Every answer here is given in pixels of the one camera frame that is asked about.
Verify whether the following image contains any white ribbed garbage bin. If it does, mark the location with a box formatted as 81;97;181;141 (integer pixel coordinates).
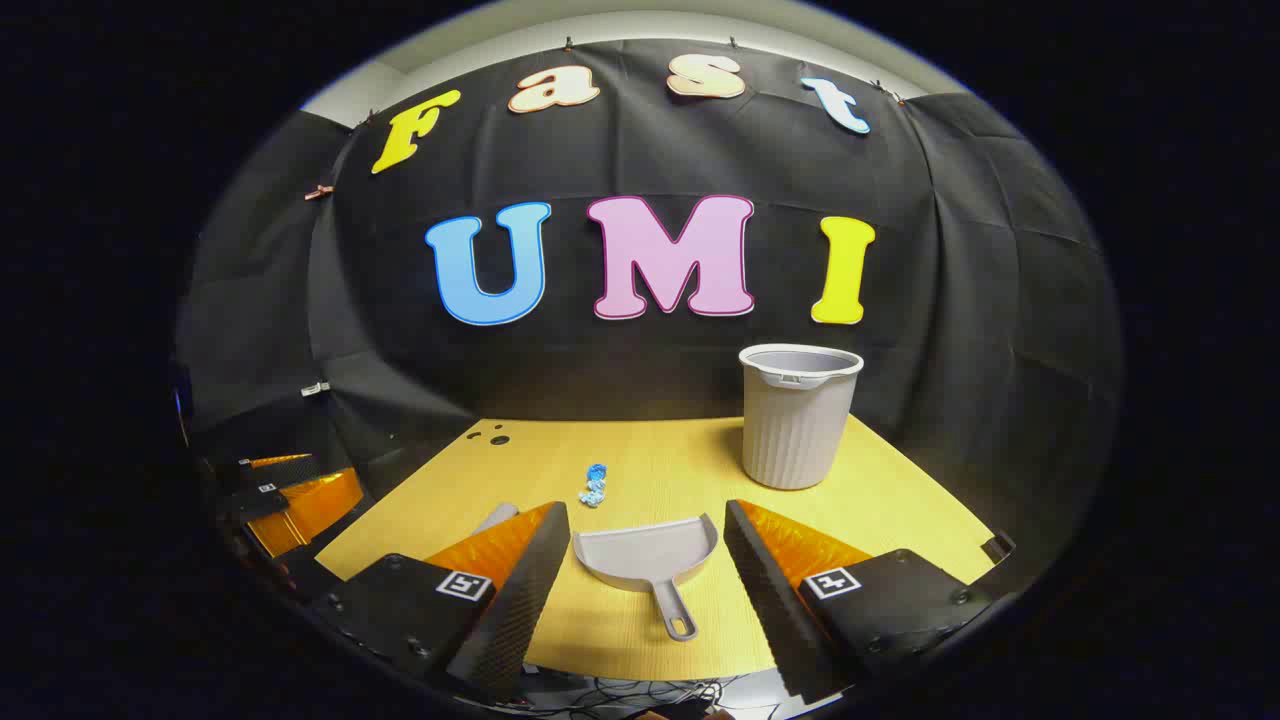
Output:
738;343;865;491

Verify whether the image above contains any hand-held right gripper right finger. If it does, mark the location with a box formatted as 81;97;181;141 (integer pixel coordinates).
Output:
722;498;999;707

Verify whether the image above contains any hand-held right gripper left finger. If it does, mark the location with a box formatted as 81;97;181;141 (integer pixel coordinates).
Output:
305;500;573;704

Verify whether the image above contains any grey plastic dustpan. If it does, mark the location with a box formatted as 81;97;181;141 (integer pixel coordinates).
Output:
572;513;721;643

